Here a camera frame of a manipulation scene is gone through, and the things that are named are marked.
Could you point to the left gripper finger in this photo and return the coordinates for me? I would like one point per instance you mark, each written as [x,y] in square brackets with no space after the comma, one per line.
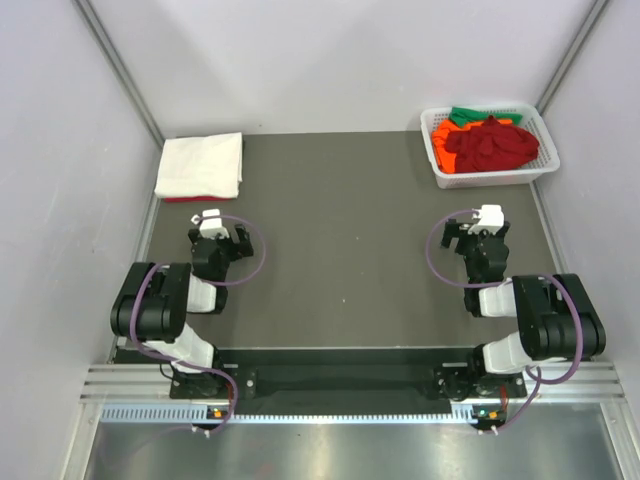
[243,247]
[194,237]

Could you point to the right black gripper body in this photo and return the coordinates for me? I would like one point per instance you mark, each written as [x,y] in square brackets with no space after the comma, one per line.
[468,246]

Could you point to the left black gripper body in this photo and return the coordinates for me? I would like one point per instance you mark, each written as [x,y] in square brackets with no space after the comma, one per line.
[229,252]

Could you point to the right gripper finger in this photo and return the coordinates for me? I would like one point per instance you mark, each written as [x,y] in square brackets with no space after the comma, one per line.
[503,230]
[452,230]

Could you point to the dark red t shirt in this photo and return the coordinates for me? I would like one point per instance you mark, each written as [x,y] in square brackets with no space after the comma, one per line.
[519,141]

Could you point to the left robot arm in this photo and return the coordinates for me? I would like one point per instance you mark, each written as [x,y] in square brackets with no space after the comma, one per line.
[154,301]

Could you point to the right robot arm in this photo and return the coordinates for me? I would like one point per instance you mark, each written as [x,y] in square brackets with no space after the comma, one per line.
[555,318]

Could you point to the folded red t shirt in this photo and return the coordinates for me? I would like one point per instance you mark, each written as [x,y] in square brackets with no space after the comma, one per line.
[196,199]

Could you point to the folded white t shirt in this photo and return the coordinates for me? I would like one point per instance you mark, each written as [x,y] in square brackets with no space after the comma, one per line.
[193,167]

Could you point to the orange t shirt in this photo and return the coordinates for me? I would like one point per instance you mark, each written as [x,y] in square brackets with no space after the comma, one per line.
[446,141]

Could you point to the white plastic basket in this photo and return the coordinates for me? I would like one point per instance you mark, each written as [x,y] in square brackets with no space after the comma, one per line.
[547,161]

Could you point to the green t shirt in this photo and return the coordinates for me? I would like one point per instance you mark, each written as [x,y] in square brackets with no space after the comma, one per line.
[461,116]

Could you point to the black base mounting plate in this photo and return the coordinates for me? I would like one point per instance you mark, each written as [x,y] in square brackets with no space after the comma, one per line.
[340,380]

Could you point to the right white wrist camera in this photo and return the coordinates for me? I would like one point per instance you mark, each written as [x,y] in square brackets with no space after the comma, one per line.
[489,218]

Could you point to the aluminium frame rail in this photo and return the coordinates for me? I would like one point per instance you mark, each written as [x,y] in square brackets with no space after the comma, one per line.
[593,382]

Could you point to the grey slotted cable duct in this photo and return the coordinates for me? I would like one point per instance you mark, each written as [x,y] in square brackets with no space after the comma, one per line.
[209,415]

